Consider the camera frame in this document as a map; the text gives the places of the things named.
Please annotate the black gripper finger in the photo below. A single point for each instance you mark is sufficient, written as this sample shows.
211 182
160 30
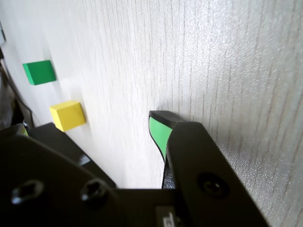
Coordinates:
47 189
201 165

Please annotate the green wooden cube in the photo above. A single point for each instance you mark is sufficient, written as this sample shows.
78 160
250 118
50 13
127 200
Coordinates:
40 73

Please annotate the yellow wooden cube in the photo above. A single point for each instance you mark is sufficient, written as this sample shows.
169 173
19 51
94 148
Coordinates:
68 116

